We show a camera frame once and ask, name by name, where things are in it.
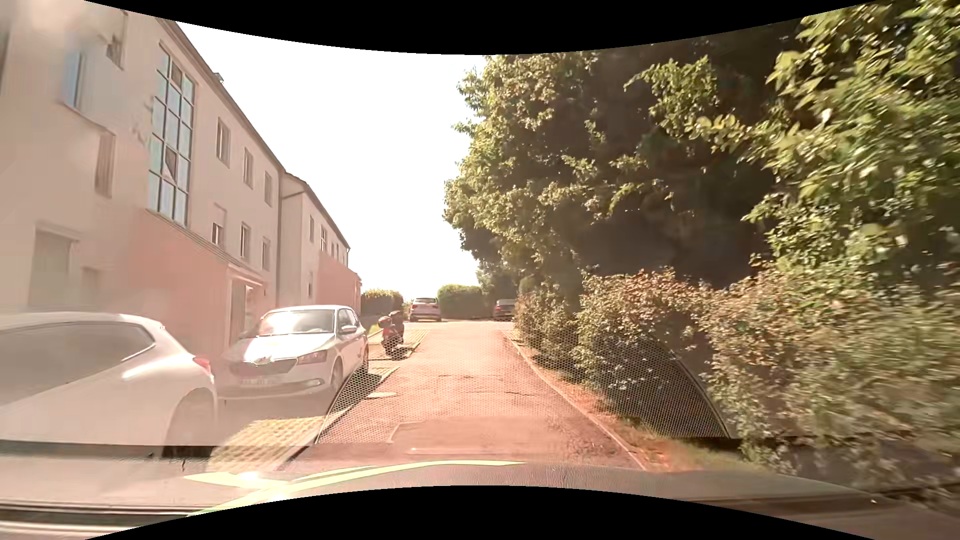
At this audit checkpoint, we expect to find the red scooter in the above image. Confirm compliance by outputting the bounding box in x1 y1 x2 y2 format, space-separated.
377 309 406 356

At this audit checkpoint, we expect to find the long green hedge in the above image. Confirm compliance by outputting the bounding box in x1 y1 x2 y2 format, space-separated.
513 255 960 481

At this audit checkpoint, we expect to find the car's own bonnet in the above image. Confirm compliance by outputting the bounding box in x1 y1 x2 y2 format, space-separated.
0 438 960 540

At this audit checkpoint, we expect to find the white hatchback car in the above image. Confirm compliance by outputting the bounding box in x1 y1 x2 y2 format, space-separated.
0 311 219 449

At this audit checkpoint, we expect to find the row of trees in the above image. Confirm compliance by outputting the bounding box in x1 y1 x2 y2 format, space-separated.
444 0 960 309

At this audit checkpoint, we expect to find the smaller beige building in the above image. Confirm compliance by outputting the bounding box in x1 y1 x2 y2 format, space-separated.
276 171 363 312

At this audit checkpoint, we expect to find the large beige building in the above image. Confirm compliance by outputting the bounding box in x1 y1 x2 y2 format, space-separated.
0 0 287 360

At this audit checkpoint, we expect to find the reddish paved road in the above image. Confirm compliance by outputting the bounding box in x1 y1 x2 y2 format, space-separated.
296 319 648 472

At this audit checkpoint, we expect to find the bush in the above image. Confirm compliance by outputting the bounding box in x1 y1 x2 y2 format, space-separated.
360 289 405 317

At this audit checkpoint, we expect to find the trimmed hedge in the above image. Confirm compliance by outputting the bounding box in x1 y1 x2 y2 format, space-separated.
437 284 487 321

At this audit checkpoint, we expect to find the white estate car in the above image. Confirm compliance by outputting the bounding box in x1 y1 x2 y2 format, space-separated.
213 304 370 401

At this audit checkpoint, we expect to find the dirt verge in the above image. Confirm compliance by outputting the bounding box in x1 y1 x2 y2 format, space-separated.
504 330 744 472

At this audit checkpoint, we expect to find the paved parking strip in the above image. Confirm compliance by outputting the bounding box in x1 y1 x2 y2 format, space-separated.
206 324 429 474

